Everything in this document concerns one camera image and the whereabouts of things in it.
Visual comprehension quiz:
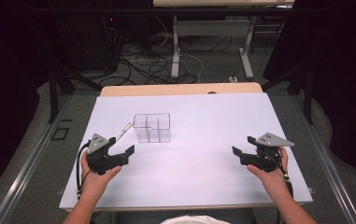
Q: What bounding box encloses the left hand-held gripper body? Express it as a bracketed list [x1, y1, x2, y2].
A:
[86, 133, 130, 175]

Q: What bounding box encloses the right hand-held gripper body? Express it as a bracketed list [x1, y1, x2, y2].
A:
[240, 133, 295, 173]

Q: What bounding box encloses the silver pen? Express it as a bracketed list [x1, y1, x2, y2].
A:
[115, 121, 135, 142]

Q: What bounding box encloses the clear plastic organizer box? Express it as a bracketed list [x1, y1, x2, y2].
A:
[133, 112, 172, 145]

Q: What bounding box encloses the person's right hand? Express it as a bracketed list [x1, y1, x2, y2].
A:
[247, 147, 292, 196]

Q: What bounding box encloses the person's left hand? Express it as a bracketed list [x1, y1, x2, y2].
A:
[79, 152, 122, 196]

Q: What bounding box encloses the wooden table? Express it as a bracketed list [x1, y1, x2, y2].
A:
[99, 81, 264, 98]

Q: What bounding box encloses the black metal stand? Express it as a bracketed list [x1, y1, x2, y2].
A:
[48, 59, 103, 124]
[261, 63, 316, 126]

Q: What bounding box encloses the person's white shirt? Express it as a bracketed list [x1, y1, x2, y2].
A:
[160, 215, 232, 224]

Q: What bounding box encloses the dark device with red light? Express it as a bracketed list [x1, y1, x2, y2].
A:
[102, 15, 121, 74]

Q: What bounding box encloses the white background desk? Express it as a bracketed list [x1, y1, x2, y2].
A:
[152, 0, 295, 80]

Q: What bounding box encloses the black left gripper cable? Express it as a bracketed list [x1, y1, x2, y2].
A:
[76, 140, 93, 201]

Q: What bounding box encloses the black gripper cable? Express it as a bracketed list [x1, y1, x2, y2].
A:
[76, 140, 93, 201]
[268, 151, 294, 199]

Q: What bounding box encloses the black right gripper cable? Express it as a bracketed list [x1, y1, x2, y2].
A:
[268, 151, 294, 199]

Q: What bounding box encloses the metal floor rail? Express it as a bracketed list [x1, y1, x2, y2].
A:
[0, 92, 75, 224]
[290, 92, 356, 224]

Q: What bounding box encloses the tangle of floor cables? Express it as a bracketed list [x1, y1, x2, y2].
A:
[98, 15, 234, 87]

